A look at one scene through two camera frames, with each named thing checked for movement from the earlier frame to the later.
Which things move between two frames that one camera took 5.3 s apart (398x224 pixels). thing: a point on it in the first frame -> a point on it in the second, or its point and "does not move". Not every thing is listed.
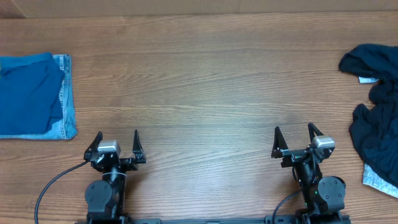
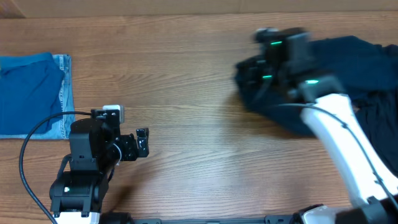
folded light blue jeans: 63,127 does not move
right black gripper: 296,153 -> 249,73
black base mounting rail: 239,220 does not move
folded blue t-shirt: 30,89 does not move
